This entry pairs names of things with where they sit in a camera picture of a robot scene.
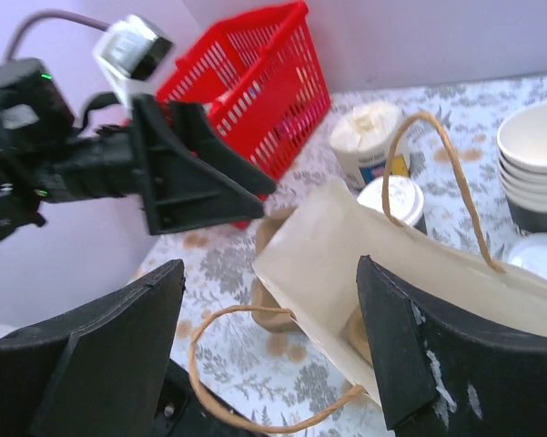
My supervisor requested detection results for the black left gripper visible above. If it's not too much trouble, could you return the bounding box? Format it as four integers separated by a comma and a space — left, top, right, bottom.
0, 94, 264, 235

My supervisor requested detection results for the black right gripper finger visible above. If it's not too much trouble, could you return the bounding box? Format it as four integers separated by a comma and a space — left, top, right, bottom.
356, 256, 547, 436
0, 260, 185, 436
168, 101, 277, 196

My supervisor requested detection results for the kraft paper bag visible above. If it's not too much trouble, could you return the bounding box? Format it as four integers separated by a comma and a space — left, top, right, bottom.
188, 111, 547, 433

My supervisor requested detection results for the white cup lid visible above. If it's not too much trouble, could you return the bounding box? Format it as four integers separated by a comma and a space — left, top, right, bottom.
357, 175, 425, 227

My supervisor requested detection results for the napkin pack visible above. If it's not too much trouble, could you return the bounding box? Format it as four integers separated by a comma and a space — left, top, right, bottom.
329, 101, 405, 189

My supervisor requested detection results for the red plastic basket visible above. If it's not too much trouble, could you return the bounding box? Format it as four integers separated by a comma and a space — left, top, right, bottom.
157, 0, 332, 229

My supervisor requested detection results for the floral patterned table mat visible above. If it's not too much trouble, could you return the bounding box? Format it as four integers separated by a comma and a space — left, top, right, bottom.
140, 76, 547, 426

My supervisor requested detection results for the stack of white lids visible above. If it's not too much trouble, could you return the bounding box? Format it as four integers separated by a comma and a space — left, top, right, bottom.
504, 233, 547, 280

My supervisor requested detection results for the stack of paper cups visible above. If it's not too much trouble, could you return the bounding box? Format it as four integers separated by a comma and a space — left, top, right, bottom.
496, 101, 547, 233

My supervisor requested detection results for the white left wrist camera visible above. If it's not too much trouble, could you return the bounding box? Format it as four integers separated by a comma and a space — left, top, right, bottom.
92, 15, 173, 109

